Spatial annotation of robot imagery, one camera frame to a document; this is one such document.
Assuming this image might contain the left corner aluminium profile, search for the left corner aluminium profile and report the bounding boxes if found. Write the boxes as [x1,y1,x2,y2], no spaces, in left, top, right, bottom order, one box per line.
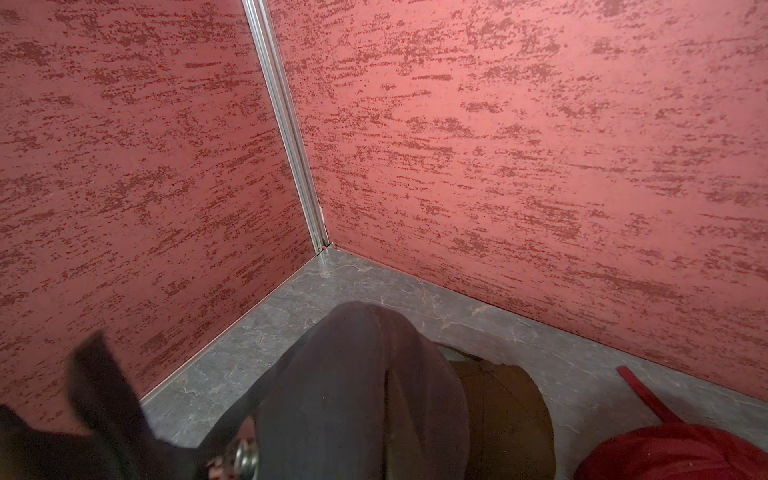
[242,0,332,254]

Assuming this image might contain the red cap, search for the red cap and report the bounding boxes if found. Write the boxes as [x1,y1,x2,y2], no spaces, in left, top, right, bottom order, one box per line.
[574,366,767,479]

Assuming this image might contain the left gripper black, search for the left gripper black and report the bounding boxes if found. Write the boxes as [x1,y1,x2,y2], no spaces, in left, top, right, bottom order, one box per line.
[1,331,204,479]

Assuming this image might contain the dark grey cap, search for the dark grey cap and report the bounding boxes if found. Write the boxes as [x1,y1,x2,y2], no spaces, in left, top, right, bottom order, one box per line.
[200,302,470,479]

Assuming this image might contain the dark brown cap back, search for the dark brown cap back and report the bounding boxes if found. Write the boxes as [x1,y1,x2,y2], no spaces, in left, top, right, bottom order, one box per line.
[442,347,557,479]

